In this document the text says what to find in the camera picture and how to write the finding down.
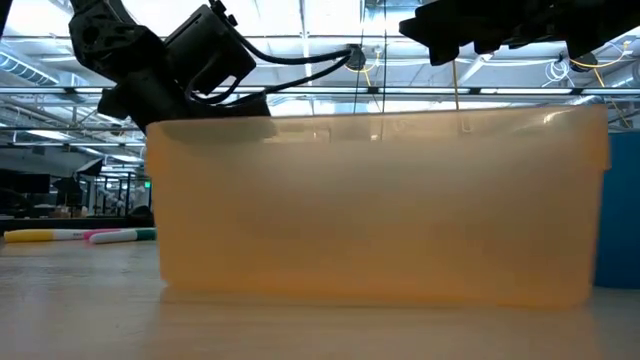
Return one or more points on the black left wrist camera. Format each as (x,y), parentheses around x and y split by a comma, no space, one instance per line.
(210,50)

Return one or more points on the dark background desks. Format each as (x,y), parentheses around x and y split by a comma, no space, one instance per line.
(30,195)

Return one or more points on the white marker pink cap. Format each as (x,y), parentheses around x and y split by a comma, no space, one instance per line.
(102,232)

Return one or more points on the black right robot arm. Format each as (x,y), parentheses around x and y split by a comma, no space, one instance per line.
(605,20)

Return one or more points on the teal plastic bin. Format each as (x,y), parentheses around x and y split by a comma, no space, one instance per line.
(622,215)

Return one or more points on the orange translucent plastic bin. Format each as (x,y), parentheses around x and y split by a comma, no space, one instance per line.
(375,215)

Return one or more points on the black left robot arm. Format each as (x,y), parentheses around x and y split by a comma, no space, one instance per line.
(115,40)

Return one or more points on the white marker yellow cap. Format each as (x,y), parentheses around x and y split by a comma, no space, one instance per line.
(30,236)

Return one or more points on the white marker green cap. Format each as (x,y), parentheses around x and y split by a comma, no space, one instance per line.
(125,236)

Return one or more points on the long ceiling light bar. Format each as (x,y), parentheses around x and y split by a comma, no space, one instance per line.
(400,90)

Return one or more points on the silver ventilation duct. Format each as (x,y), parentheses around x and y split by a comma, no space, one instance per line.
(30,70)

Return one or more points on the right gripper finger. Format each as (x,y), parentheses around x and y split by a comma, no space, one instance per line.
(440,27)

